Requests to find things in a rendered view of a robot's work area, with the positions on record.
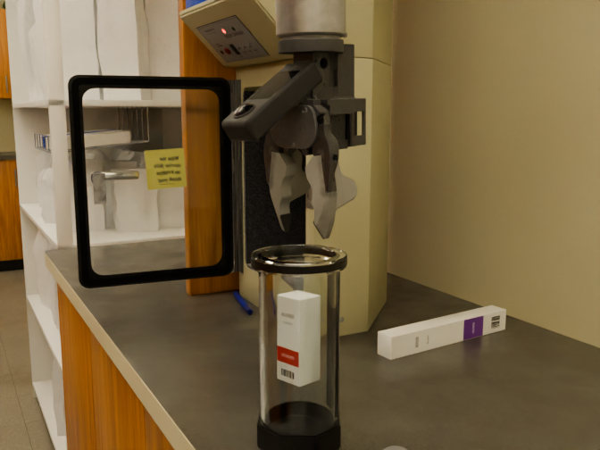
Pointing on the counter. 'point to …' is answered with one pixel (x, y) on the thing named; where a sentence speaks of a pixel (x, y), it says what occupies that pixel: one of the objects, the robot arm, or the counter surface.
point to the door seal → (83, 179)
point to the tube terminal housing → (368, 278)
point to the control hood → (207, 10)
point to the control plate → (219, 40)
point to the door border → (86, 176)
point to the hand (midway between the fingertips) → (300, 225)
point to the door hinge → (237, 185)
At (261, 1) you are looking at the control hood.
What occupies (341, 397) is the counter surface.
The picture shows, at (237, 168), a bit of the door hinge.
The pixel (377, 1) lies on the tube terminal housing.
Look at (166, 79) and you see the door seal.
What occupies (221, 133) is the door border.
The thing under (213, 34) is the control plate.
